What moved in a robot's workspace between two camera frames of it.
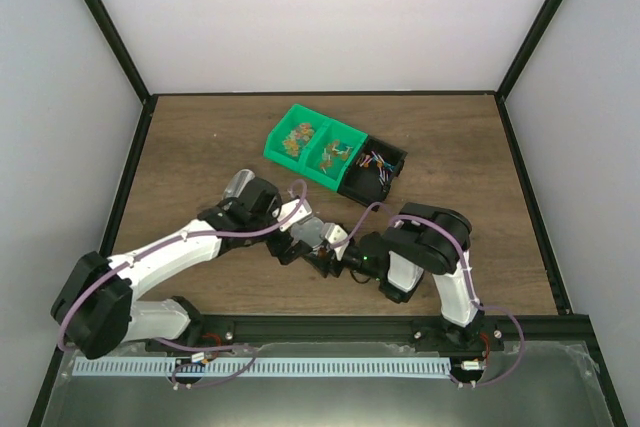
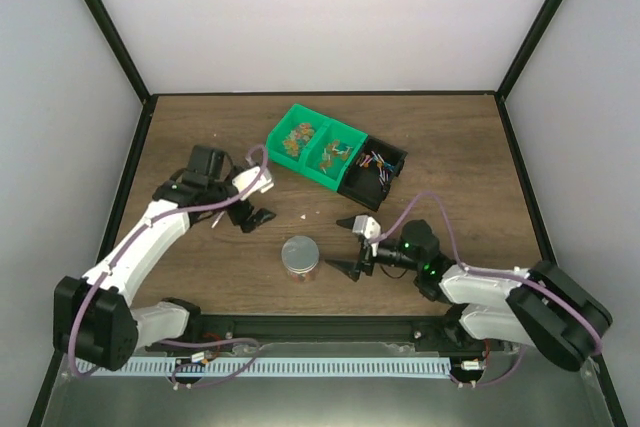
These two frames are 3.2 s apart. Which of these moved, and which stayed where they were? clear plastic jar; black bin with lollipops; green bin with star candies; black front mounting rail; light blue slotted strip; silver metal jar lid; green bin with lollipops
Moved: silver metal jar lid; clear plastic jar
Stayed: black front mounting rail; light blue slotted strip; green bin with lollipops; green bin with star candies; black bin with lollipops
